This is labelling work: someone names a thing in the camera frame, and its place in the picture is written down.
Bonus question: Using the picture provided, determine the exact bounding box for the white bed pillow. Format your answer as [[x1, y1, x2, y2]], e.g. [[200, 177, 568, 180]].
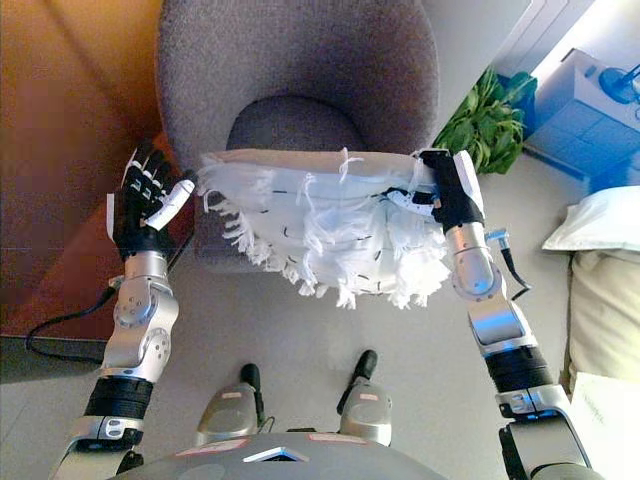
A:
[[541, 185, 640, 253]]

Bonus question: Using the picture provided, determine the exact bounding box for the beige nightstand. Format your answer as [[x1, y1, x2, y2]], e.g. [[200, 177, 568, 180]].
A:
[[521, 46, 640, 194]]

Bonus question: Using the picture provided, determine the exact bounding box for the grey robot torso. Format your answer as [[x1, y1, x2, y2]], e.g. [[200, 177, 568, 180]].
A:
[[133, 431, 452, 480]]

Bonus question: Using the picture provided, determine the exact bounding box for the cream bed duvet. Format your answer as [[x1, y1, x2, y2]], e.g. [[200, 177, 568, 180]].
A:
[[563, 248, 640, 480]]

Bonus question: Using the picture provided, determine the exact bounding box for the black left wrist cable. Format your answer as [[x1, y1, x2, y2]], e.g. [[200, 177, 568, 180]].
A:
[[24, 276, 127, 364]]

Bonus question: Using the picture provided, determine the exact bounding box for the green potted plant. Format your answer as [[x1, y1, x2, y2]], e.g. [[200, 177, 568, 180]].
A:
[[431, 66, 539, 177]]

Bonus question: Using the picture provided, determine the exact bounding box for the grey fabric armchair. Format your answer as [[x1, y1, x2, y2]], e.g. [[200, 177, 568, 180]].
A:
[[156, 0, 442, 275]]

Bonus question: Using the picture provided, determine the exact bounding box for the silver robot leg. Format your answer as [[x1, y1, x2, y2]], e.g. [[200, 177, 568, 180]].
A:
[[193, 362, 265, 450], [335, 349, 395, 447]]

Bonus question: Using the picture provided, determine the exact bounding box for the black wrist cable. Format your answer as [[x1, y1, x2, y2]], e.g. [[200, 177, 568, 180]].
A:
[[486, 226, 533, 302], [24, 276, 127, 364]]

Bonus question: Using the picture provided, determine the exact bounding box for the silver left robot leg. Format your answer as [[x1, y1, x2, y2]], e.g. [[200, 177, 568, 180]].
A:
[[193, 362, 265, 450]]

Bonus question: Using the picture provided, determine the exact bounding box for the brown wooden desk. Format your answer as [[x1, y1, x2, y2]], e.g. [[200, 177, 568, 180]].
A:
[[0, 0, 197, 362]]

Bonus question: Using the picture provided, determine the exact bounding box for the silver right robot leg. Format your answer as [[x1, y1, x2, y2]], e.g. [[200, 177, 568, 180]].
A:
[[335, 349, 395, 447]]

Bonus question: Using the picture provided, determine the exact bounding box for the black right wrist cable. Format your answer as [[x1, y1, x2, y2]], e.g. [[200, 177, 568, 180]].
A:
[[486, 226, 533, 302]]

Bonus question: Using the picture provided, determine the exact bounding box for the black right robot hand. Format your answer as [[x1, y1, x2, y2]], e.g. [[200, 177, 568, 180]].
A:
[[385, 147, 487, 234]]

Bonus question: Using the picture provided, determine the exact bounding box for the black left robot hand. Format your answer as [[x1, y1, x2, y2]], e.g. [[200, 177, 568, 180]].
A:
[[106, 141, 197, 262]]

